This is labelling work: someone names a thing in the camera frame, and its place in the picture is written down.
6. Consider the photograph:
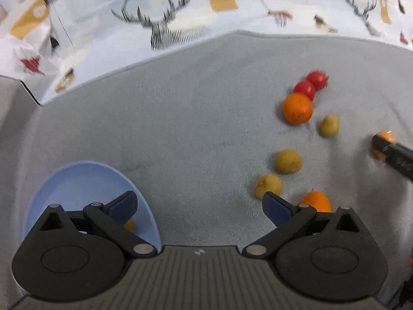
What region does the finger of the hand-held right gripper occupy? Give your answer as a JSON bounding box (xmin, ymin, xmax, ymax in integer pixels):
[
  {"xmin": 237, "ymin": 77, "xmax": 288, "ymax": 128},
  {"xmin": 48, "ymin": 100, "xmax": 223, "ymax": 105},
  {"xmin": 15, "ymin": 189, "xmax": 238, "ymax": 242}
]
[{"xmin": 372, "ymin": 134, "xmax": 413, "ymax": 182}]

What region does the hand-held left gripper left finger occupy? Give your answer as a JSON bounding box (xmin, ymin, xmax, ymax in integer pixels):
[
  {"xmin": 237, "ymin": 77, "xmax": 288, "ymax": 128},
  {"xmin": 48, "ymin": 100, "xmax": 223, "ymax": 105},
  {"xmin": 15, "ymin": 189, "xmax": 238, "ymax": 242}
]
[{"xmin": 37, "ymin": 191, "xmax": 155, "ymax": 259}]

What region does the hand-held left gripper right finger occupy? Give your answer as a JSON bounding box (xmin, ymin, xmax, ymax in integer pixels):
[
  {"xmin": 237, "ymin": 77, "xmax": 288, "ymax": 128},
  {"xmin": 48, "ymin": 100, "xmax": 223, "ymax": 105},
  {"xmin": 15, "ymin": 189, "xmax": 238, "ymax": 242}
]
[{"xmin": 243, "ymin": 191, "xmax": 369, "ymax": 259}]

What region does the yellowish longan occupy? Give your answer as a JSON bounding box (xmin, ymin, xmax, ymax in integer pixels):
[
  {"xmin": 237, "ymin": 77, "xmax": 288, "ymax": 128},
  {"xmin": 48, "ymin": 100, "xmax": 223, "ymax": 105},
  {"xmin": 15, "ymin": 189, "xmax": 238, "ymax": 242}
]
[
  {"xmin": 254, "ymin": 174, "xmax": 284, "ymax": 200},
  {"xmin": 319, "ymin": 114, "xmax": 340, "ymax": 137},
  {"xmin": 275, "ymin": 149, "xmax": 303, "ymax": 174}
]

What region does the mandarin orange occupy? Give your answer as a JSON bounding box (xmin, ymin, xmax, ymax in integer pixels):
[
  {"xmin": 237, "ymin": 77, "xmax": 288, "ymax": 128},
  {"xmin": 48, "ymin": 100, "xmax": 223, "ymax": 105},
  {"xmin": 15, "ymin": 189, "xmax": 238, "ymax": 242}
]
[
  {"xmin": 371, "ymin": 130, "xmax": 397, "ymax": 159},
  {"xmin": 298, "ymin": 191, "xmax": 333, "ymax": 213}
]

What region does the light blue plate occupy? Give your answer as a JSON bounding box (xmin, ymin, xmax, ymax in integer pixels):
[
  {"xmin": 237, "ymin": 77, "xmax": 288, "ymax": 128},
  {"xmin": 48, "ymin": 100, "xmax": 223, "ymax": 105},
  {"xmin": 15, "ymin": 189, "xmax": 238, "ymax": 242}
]
[{"xmin": 22, "ymin": 160, "xmax": 162, "ymax": 254}]

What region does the grey bed sheet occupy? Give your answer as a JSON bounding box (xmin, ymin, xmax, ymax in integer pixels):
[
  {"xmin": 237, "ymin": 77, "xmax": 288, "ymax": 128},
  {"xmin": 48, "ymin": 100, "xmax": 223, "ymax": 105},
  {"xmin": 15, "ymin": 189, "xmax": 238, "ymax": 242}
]
[{"xmin": 0, "ymin": 30, "xmax": 413, "ymax": 310}]

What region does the large orange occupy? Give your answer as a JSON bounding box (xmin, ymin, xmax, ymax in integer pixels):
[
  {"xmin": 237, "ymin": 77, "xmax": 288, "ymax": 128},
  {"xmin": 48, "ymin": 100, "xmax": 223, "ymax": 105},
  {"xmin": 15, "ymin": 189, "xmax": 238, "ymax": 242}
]
[{"xmin": 283, "ymin": 93, "xmax": 314, "ymax": 125}]

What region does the red cherry tomato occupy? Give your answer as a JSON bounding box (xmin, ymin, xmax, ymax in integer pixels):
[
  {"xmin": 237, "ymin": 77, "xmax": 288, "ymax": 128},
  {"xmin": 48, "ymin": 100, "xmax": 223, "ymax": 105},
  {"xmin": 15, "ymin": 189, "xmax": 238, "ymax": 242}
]
[
  {"xmin": 293, "ymin": 81, "xmax": 317, "ymax": 101},
  {"xmin": 305, "ymin": 70, "xmax": 330, "ymax": 91}
]

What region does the deer printed white cloth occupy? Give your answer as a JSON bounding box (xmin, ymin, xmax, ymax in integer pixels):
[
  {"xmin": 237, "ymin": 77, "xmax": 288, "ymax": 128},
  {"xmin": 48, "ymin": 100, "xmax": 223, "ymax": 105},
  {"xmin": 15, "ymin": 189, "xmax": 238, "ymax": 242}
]
[{"xmin": 0, "ymin": 0, "xmax": 413, "ymax": 106}]

